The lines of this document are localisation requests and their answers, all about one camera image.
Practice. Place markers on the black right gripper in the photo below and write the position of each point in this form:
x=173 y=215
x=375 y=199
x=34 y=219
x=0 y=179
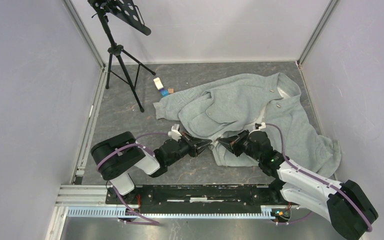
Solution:
x=236 y=140

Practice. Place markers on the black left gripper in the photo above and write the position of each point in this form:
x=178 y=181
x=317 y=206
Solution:
x=196 y=145

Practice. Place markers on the grey zip-up jacket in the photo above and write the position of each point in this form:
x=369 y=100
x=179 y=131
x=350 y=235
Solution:
x=227 y=106

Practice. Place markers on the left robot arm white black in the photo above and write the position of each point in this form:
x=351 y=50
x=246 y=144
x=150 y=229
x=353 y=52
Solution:
x=116 y=155

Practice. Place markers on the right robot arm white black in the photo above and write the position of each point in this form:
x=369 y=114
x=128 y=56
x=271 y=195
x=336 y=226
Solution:
x=343 y=204

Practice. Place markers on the white and blue small box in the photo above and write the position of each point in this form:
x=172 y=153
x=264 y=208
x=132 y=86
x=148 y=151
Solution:
x=158 y=84

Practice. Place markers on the black music stand tripod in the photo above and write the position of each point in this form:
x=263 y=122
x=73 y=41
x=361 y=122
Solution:
x=128 y=12

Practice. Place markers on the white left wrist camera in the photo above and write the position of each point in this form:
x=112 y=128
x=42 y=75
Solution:
x=175 y=133

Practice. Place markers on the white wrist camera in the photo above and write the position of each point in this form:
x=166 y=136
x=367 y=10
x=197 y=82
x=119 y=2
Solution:
x=175 y=133
x=260 y=126

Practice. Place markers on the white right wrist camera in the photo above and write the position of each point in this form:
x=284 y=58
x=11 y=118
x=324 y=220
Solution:
x=260 y=126

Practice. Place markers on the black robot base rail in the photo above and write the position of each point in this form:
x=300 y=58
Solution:
x=203 y=199

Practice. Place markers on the white slotted cable duct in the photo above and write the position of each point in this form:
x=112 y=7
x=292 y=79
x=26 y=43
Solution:
x=121 y=212

